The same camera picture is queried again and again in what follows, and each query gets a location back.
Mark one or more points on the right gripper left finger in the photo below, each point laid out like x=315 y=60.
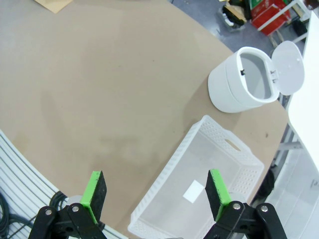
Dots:
x=96 y=194

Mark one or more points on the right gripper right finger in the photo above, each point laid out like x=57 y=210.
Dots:
x=216 y=194

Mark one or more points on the spiral notebook with brown cover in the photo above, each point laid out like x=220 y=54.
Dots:
x=53 y=5

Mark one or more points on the small white basket sticker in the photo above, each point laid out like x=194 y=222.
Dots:
x=194 y=191

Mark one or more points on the white perforated plastic basket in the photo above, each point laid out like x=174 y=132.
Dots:
x=174 y=206

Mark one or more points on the white lidded trash bin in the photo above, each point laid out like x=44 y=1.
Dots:
x=224 y=84

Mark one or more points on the white work table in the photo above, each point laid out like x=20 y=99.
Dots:
x=311 y=87

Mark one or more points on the red recycling bin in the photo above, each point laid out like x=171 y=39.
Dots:
x=271 y=20

